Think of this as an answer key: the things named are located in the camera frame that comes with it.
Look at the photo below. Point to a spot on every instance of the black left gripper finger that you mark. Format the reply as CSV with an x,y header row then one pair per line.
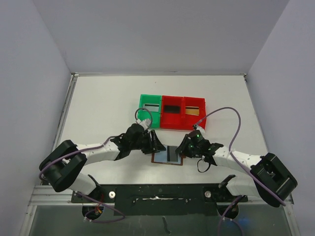
x,y
161,147
153,141

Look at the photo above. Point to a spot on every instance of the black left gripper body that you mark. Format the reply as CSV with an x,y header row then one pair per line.
x,y
144,143

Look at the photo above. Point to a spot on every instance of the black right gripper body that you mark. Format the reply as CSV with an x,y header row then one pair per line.
x,y
186,144

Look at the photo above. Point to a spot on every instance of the brown leather card holder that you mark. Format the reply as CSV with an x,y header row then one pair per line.
x,y
161,158

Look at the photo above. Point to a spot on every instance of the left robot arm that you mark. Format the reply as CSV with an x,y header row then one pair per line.
x,y
62,168

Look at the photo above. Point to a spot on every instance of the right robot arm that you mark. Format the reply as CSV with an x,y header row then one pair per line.
x,y
267,177

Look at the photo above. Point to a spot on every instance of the black card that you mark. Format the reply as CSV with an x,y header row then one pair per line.
x,y
172,109

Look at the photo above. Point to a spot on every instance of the red bin right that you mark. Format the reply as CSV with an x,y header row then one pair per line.
x,y
189,120

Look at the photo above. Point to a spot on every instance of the red bin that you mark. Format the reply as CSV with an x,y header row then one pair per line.
x,y
189,120
172,121

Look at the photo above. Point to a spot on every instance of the red bin middle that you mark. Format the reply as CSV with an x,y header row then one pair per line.
x,y
172,121

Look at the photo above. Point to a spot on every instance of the green bin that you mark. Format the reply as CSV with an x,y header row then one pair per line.
x,y
150,99

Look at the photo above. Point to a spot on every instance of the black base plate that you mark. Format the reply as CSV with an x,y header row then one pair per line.
x,y
165,199

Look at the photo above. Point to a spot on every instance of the aluminium left rail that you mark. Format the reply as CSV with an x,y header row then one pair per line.
x,y
66,105

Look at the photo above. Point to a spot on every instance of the aluminium rail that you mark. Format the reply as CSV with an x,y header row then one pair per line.
x,y
44,195
66,105

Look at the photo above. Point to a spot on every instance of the aluminium front rail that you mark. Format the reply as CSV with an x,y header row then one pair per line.
x,y
44,195

